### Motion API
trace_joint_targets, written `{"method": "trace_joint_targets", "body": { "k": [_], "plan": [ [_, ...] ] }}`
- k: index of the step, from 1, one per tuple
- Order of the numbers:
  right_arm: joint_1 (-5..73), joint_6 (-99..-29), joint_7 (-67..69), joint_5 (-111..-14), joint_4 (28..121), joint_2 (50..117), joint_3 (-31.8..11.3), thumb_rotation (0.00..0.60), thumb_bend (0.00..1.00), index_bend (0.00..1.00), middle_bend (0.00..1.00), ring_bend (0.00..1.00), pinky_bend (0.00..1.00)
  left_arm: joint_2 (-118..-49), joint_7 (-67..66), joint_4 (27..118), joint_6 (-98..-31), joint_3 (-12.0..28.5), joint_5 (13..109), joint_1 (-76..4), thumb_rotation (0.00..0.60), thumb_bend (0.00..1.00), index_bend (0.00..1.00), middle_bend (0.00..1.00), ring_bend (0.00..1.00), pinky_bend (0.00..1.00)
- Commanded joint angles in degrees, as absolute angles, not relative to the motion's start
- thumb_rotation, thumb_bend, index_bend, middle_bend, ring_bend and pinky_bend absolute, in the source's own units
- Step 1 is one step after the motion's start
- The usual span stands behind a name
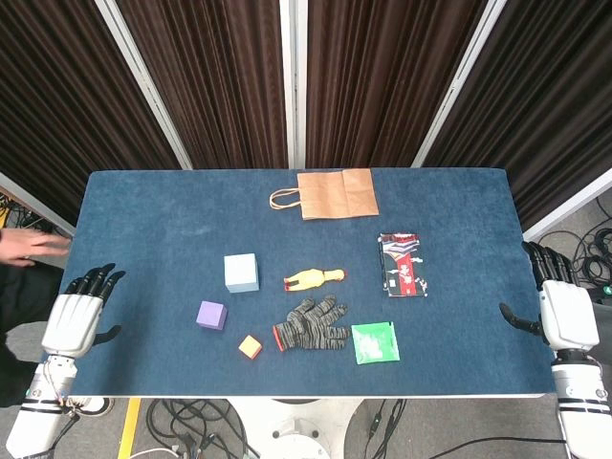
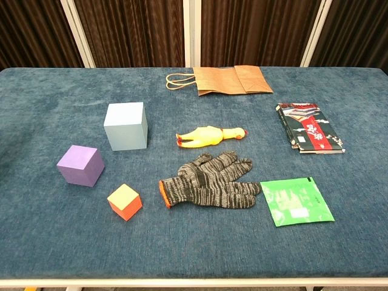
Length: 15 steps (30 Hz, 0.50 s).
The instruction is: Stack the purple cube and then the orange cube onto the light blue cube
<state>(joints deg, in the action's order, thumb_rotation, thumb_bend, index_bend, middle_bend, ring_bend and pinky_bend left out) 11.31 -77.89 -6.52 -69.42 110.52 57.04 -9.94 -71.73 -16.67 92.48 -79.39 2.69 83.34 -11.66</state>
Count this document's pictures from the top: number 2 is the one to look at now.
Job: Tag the small orange yellow cube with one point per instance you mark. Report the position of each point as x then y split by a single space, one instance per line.
124 201

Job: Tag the purple cube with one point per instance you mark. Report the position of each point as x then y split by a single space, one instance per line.
80 165

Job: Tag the yellow rubber chicken toy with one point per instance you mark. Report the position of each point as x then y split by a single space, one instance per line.
206 136

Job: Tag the grey striped knit glove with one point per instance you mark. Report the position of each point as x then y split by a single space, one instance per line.
209 185

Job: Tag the brown paper bag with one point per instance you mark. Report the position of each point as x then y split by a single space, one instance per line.
221 80

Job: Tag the large light blue cube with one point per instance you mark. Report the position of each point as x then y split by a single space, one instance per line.
124 127

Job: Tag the blue carpet table cover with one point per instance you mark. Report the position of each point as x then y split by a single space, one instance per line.
212 248

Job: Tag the green foil packet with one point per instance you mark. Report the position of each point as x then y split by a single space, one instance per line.
294 201

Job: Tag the dark red printed box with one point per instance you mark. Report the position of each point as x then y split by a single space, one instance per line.
309 127

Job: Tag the brown curtain divider panel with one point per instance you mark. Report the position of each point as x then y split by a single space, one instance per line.
133 30
254 30
33 30
354 30

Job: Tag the white table frame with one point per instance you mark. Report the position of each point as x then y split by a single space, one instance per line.
194 282

